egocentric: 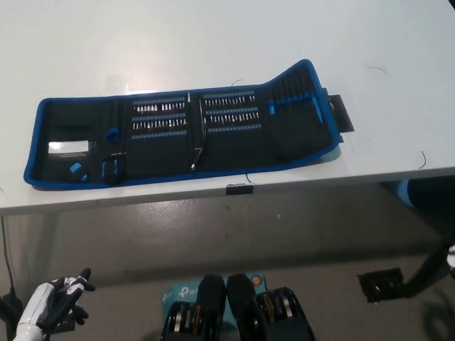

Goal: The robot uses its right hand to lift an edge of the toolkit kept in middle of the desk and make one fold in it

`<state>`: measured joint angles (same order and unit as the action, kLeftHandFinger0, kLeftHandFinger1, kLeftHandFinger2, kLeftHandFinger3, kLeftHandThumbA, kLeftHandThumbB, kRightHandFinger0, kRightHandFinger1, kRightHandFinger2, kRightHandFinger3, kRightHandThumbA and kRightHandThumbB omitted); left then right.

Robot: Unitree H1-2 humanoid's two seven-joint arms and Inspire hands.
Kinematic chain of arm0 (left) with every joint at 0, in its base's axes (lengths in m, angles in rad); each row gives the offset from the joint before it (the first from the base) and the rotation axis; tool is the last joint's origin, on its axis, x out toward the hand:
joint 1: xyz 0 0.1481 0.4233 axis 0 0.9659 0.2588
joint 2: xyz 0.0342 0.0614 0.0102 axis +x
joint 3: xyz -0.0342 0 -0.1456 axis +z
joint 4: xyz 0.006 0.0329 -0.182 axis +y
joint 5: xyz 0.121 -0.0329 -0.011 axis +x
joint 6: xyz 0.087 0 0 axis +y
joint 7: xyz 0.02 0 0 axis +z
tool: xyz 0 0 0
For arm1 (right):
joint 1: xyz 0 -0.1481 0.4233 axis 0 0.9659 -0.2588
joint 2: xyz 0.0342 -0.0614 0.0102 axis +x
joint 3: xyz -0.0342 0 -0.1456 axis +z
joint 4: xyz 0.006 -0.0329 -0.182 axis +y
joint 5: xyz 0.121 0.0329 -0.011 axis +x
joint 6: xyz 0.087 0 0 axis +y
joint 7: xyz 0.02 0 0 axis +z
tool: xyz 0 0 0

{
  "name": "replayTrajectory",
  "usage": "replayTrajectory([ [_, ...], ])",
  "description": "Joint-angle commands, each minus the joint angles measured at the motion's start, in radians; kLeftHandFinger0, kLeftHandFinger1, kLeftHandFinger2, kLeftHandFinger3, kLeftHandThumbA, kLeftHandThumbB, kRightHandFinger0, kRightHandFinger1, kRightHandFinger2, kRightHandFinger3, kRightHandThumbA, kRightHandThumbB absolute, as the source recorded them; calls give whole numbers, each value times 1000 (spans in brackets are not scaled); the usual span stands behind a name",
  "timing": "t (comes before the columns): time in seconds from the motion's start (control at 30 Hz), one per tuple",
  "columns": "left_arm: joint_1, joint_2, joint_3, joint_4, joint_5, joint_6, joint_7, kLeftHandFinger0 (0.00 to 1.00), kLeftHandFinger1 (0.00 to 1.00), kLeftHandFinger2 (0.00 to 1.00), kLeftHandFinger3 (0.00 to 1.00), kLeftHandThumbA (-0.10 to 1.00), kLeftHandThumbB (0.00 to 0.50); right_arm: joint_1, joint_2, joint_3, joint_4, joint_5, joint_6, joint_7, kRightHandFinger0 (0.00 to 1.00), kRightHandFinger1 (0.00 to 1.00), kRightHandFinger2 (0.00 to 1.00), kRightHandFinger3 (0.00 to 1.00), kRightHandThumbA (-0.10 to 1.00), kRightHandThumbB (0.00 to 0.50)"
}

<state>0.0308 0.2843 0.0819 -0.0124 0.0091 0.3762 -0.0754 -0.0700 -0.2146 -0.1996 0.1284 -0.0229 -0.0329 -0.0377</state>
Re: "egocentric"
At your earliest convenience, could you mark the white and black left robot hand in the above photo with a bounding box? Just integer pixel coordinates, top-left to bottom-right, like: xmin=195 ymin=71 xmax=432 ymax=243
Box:
xmin=16 ymin=268 xmax=96 ymax=341

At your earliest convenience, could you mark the silver screwdriver extension rod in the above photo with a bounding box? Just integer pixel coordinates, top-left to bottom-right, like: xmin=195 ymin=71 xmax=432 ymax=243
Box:
xmin=187 ymin=92 xmax=206 ymax=172

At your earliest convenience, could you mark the black cable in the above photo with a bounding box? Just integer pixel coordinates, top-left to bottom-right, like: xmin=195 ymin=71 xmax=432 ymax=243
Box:
xmin=0 ymin=216 xmax=23 ymax=320

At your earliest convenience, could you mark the black and blue strap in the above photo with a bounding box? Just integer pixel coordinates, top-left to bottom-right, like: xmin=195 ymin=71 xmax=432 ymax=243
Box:
xmin=100 ymin=152 xmax=128 ymax=185

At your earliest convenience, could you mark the black card with white label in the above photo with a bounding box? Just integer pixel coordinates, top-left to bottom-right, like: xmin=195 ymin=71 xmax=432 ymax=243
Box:
xmin=46 ymin=139 xmax=98 ymax=158

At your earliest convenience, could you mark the blue and black chair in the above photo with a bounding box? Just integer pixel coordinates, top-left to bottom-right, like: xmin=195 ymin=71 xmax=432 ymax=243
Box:
xmin=378 ymin=179 xmax=455 ymax=215

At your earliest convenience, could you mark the blue suction cup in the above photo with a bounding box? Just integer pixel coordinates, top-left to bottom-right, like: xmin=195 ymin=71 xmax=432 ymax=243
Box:
xmin=105 ymin=126 xmax=124 ymax=144

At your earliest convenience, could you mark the blue spudger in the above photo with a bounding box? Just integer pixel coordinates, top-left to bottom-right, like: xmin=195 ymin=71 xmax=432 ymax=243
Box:
xmin=311 ymin=93 xmax=326 ymax=126

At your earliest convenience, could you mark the black table leg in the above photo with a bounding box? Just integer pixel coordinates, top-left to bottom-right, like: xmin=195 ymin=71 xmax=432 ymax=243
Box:
xmin=404 ymin=243 xmax=455 ymax=298

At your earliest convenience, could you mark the blue-trimmed black toolkit roll case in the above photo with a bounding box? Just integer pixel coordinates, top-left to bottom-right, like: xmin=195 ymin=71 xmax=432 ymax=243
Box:
xmin=23 ymin=58 xmax=343 ymax=190

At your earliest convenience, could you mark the short black tape strip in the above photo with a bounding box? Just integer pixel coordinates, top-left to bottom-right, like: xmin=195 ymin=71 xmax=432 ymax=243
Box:
xmin=225 ymin=185 xmax=255 ymax=196

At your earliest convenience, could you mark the black floor plate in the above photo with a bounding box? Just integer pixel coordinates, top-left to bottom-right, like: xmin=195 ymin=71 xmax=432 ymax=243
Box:
xmin=357 ymin=268 xmax=407 ymax=303

